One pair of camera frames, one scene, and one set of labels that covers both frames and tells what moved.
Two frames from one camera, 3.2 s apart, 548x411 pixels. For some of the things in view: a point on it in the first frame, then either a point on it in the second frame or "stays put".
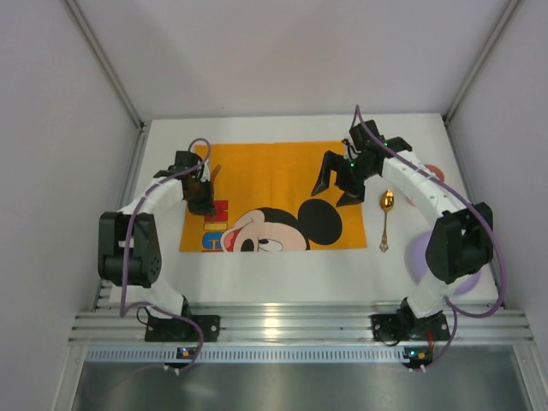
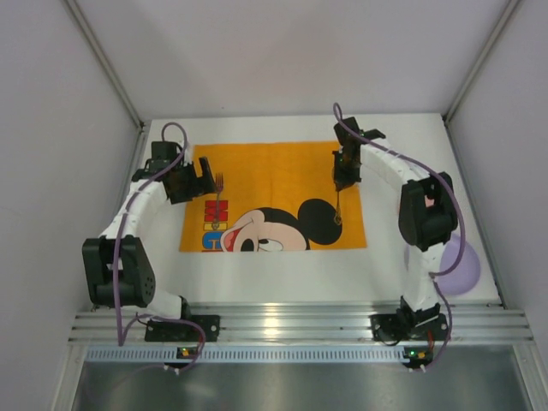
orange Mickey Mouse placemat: (265, 201) stays put
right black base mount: (406, 327) stays put
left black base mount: (162, 329) stays put
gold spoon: (387, 199) -> (337, 217)
